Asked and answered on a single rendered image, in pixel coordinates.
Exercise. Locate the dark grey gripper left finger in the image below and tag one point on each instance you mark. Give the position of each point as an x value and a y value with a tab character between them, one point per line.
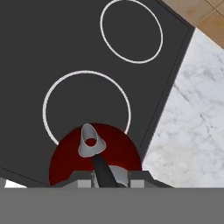
83	179

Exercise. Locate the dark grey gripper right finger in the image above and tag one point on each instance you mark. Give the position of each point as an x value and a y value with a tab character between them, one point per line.
140	180

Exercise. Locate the black hob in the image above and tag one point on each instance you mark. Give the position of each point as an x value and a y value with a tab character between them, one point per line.
58	43

